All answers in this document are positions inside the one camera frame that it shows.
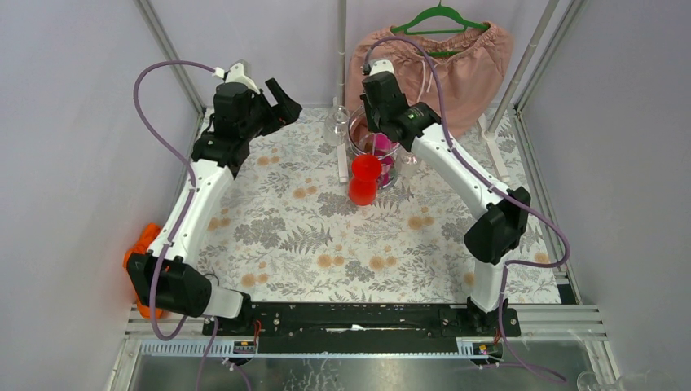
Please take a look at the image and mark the pink plastic wine glass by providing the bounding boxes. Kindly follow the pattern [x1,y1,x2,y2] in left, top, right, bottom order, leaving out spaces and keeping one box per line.
[372,134,398,188]

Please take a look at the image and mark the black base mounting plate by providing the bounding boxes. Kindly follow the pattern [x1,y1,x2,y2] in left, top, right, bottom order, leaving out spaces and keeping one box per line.
[202,301,522,354]

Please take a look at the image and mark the orange cloth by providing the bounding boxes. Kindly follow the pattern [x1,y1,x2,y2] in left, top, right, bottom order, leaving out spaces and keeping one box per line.
[123,222,161,320]

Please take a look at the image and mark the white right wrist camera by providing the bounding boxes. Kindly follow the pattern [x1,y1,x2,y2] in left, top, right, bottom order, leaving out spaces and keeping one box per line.
[363,59,394,76]

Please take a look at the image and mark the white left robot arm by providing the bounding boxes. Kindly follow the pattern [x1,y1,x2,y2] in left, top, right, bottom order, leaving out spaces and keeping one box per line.
[126,78,302,335]

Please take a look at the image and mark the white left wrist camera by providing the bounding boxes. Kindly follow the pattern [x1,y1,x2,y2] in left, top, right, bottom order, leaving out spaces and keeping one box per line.
[213,60,259,93]

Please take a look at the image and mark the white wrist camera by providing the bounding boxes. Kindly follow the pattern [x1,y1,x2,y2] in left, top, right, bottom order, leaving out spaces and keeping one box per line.
[363,59,394,76]
[213,60,259,93]

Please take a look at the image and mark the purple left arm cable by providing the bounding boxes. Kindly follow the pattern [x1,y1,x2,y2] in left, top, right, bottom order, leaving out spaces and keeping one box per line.
[133,60,255,391]

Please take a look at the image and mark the pink drawstring shorts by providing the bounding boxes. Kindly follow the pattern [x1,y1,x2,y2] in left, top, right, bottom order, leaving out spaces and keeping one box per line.
[371,21,514,138]

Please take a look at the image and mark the green clothes hanger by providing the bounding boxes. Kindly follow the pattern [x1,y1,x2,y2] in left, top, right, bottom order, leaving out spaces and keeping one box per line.
[388,1,490,38]

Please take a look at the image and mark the red plastic wine glass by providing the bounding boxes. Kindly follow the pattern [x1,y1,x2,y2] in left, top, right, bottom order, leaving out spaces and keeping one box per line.
[348,154,381,206]

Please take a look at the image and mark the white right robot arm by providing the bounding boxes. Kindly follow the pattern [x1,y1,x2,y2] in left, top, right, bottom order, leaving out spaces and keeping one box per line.
[360,71,530,336]

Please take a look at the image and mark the chrome wire glass rack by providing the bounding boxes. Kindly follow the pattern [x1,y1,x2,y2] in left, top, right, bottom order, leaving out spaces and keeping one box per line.
[347,105,403,190]

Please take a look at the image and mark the clear ribbed wine glass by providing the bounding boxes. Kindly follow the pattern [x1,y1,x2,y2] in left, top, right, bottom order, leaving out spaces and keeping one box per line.
[323,105,350,147]

